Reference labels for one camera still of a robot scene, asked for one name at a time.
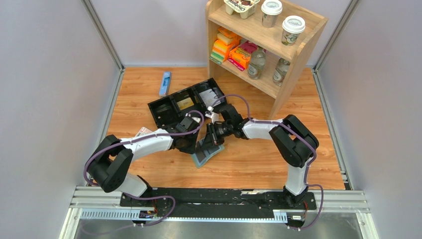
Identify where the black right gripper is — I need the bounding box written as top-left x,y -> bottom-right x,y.
201,122 -> 232,151

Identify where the teal leather card holder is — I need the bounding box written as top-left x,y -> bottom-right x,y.
191,138 -> 224,168

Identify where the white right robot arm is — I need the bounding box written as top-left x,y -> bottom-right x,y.
195,104 -> 319,209

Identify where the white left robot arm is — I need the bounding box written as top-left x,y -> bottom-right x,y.
84,115 -> 204,207

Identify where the silver VIP card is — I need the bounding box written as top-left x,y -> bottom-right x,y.
199,89 -> 221,107

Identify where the gold card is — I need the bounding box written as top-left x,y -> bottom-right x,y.
177,98 -> 194,111

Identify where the black three-compartment tray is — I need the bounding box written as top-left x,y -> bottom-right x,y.
148,78 -> 227,128

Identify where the blue rectangular box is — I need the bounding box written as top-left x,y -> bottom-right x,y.
159,71 -> 171,97

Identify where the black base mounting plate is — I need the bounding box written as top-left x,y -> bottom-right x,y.
120,188 -> 317,219

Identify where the orange snack box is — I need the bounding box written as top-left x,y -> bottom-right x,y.
227,41 -> 258,71

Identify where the glass bottle left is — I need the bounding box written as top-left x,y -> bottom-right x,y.
247,46 -> 266,80

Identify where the glass bottle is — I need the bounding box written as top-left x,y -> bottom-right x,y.
273,58 -> 290,86
247,46 -> 266,80

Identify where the stacked colourful sponges pack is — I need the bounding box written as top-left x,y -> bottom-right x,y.
209,27 -> 242,64

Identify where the glass bottle right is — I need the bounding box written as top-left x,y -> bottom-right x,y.
273,58 -> 290,86

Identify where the wooden shelf unit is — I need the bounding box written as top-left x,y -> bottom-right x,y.
205,0 -> 329,123

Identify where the chocolate pudding cup pack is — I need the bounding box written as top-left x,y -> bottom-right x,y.
223,0 -> 260,19

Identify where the paper coffee cup right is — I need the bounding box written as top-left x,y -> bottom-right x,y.
281,15 -> 306,46

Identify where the paper coffee cup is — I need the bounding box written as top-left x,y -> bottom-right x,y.
281,15 -> 306,46
261,0 -> 283,28

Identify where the paper coffee cup left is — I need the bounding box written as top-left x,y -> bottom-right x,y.
261,0 -> 283,28

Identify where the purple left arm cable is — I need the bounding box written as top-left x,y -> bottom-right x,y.
83,110 -> 205,228

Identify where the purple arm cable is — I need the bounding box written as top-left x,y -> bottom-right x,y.
83,110 -> 205,228
209,94 -> 324,231

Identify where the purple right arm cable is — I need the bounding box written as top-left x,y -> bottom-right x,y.
209,94 -> 324,231

